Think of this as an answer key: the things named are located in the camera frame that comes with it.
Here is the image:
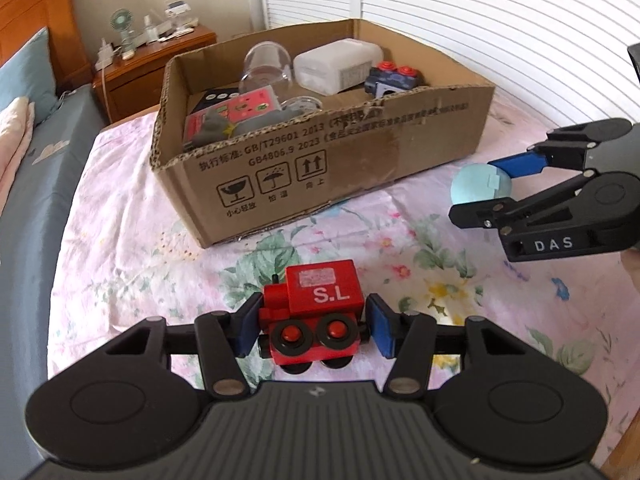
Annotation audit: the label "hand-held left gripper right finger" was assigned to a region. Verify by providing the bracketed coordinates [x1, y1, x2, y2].
[366, 296, 527, 399]

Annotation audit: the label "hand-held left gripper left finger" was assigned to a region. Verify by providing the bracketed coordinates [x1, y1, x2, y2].
[105, 294, 264, 402]

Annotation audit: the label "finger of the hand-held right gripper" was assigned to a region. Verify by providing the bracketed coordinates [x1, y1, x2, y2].
[448, 170, 602, 234]
[487, 119, 637, 180]

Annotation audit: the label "light blue ball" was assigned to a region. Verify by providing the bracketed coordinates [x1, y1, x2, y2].
[450, 162, 515, 207]

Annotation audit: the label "red toy train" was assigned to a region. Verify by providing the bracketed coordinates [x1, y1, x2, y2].
[257, 259, 372, 375]

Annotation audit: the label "dark blue toy train car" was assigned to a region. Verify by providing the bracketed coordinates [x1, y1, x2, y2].
[363, 61, 417, 99]

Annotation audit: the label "brown cardboard box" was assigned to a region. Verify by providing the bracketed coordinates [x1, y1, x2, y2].
[149, 19, 496, 249]

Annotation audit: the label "grey soft toy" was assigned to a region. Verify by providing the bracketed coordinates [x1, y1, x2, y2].
[192, 106, 321, 149]

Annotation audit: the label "white plastic container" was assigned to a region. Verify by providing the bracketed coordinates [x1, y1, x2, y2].
[293, 38, 385, 95]

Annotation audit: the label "pink card package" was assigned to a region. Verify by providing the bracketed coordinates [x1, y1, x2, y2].
[184, 86, 279, 152]

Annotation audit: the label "pink floral bedspread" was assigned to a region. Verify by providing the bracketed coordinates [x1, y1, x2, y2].
[46, 94, 640, 411]

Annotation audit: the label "white louvered closet doors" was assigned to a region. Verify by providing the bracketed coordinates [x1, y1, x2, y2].
[256, 0, 640, 201]

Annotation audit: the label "clear round plastic container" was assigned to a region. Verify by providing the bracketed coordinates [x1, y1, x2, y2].
[281, 95, 322, 112]

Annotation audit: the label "blue bed sheet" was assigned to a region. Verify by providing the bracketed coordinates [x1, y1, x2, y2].
[0, 82, 109, 480]

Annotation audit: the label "black digital timer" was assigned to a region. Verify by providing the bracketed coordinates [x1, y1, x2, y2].
[192, 89, 242, 113]

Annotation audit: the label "clear plastic jar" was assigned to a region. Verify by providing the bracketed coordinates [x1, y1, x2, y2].
[241, 41, 294, 107]

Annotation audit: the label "wooden nightstand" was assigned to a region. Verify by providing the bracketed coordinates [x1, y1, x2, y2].
[92, 24, 218, 124]

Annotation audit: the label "pink blanket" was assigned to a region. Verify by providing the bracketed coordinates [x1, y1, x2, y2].
[0, 96, 36, 187]

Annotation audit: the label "small green desk fan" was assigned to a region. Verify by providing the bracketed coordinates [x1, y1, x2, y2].
[111, 8, 136, 59]

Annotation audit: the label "blue pillow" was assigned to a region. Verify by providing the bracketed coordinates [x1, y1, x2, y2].
[0, 27, 59, 129]

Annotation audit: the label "wooden headboard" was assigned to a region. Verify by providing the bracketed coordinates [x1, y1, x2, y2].
[0, 0, 94, 97]

